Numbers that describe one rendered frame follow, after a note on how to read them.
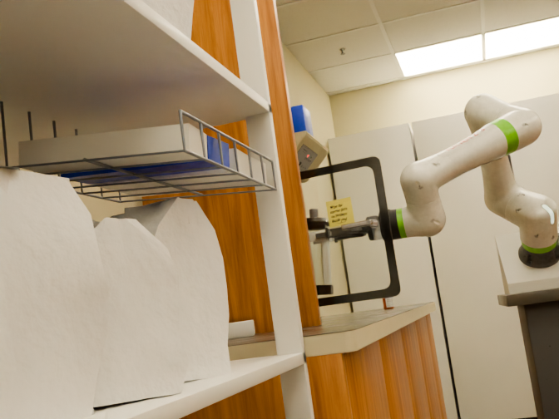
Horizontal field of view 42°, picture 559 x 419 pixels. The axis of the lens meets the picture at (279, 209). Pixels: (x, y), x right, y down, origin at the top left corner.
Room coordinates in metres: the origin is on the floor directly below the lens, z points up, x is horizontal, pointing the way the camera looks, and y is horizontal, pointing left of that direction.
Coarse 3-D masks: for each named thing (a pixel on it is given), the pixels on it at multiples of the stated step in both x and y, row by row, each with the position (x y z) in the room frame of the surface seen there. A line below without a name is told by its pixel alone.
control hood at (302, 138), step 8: (296, 136) 2.12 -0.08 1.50; (304, 136) 2.11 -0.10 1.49; (312, 136) 2.18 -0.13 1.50; (296, 144) 2.12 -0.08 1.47; (304, 144) 2.16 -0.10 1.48; (312, 144) 2.21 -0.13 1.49; (320, 144) 2.29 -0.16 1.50; (320, 152) 2.34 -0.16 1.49; (328, 152) 2.41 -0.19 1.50; (320, 160) 2.40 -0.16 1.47; (312, 168) 2.38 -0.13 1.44
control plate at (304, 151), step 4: (300, 148) 2.15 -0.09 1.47; (304, 148) 2.18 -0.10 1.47; (308, 148) 2.21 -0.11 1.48; (300, 152) 2.17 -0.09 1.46; (304, 152) 2.20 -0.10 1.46; (308, 152) 2.23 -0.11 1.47; (312, 152) 2.27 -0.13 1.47; (300, 156) 2.20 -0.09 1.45; (304, 156) 2.23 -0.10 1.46; (308, 156) 2.26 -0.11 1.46; (312, 156) 2.29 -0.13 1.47; (316, 156) 2.33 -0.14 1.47; (300, 160) 2.22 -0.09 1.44; (304, 160) 2.26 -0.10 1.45; (308, 160) 2.29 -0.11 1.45; (312, 160) 2.32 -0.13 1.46; (304, 164) 2.28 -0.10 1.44; (308, 164) 2.31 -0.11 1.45; (300, 168) 2.27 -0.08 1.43; (308, 168) 2.34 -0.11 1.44
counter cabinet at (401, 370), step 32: (416, 320) 2.77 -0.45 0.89; (352, 352) 1.50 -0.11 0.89; (384, 352) 1.91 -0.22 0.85; (416, 352) 2.60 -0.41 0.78; (320, 384) 1.41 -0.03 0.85; (352, 384) 1.46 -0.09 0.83; (384, 384) 1.84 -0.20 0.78; (416, 384) 2.46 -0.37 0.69; (192, 416) 1.48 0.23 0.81; (224, 416) 1.47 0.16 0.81; (256, 416) 1.45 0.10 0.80; (320, 416) 1.42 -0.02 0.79; (352, 416) 1.41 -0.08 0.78; (384, 416) 1.77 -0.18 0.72; (416, 416) 2.34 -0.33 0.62
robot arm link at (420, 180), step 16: (496, 128) 2.18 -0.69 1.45; (464, 144) 2.15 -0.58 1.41; (480, 144) 2.16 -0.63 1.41; (496, 144) 2.17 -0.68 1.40; (432, 160) 2.10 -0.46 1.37; (448, 160) 2.12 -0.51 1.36; (464, 160) 2.14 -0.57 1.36; (480, 160) 2.17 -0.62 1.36; (400, 176) 2.12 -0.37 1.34; (416, 176) 2.07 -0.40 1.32; (432, 176) 2.08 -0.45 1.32; (448, 176) 2.12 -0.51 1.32; (416, 192) 2.09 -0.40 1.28; (432, 192) 2.10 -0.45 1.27
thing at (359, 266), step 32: (352, 160) 2.05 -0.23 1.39; (320, 192) 2.09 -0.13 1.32; (352, 192) 2.06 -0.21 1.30; (384, 192) 2.02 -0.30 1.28; (320, 224) 2.10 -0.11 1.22; (384, 224) 2.03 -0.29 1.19; (320, 256) 2.10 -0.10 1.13; (352, 256) 2.07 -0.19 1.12; (384, 256) 2.03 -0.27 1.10; (320, 288) 2.11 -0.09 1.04; (352, 288) 2.07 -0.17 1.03; (384, 288) 2.04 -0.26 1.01
